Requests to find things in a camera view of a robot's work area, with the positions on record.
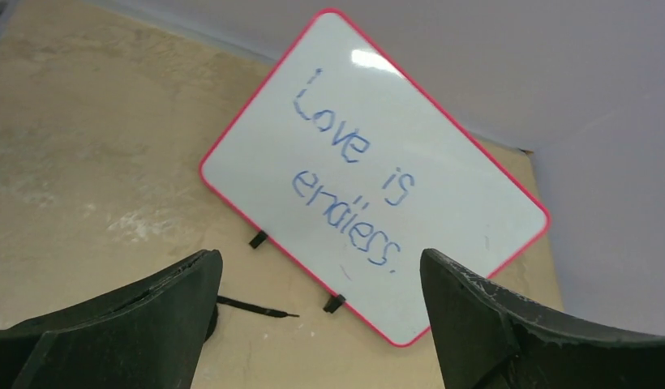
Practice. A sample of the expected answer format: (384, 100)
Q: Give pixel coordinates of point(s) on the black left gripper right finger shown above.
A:
(487, 336)

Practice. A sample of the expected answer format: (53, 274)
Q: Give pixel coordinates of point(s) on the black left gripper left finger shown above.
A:
(147, 334)

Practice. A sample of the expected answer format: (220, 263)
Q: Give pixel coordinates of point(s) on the black whiteboard foot left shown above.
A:
(258, 239)

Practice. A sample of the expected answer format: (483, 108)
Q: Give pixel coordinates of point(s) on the black whiteboard foot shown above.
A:
(258, 239)
(334, 303)

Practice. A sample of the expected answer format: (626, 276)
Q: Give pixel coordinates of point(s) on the black whiteboard foot right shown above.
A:
(334, 303)

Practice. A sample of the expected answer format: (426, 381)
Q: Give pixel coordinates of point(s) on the pink framed whiteboard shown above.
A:
(352, 169)

